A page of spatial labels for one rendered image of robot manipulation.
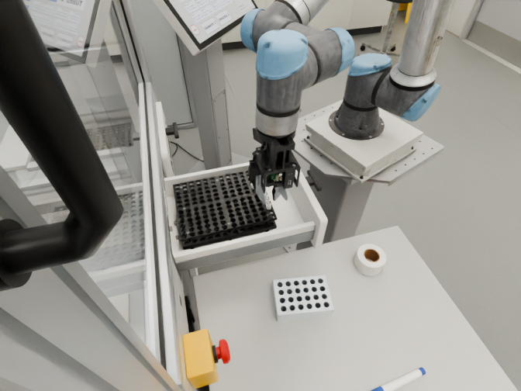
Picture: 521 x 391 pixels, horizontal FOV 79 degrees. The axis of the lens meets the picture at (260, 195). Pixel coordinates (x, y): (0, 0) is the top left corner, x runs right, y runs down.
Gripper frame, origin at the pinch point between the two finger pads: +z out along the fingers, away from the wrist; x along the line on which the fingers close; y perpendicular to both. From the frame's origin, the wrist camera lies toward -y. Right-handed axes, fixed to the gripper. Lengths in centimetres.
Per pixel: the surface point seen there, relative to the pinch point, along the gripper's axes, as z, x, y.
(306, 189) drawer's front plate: 0.8, 9.5, 0.0
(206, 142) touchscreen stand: 60, -4, -103
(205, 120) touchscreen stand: 45, -3, -102
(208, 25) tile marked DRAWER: -7, 2, -89
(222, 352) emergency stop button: 4.9, -16.9, 29.1
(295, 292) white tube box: 14.0, 1.3, 18.2
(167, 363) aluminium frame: -4.6, -24.4, 31.4
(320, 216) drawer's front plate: 0.8, 9.4, 8.6
